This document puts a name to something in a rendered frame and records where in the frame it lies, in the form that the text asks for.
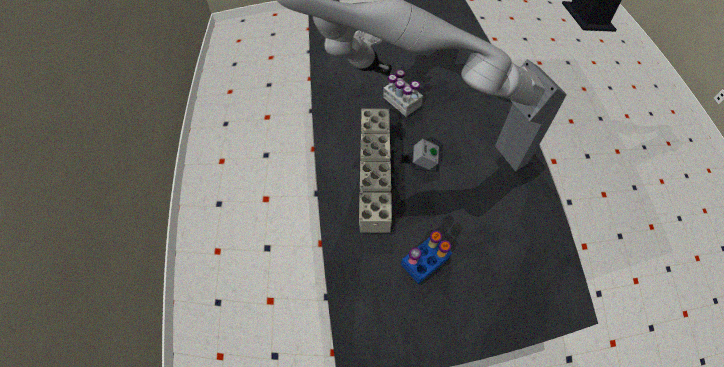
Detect conical tube with yellow liquid and purple cap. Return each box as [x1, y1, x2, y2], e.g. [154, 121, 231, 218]
[428, 231, 442, 248]

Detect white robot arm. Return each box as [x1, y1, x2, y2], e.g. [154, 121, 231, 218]
[277, 0, 546, 106]

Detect blue tube rack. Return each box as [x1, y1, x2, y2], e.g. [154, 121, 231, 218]
[401, 237, 452, 284]

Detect cream tube adapter block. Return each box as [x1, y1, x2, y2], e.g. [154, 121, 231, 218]
[360, 134, 390, 162]
[359, 192, 392, 233]
[361, 109, 390, 134]
[360, 162, 391, 193]

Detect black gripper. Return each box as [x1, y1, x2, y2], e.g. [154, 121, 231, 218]
[358, 51, 392, 77]

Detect white tube rack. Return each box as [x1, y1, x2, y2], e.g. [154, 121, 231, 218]
[383, 85, 423, 117]

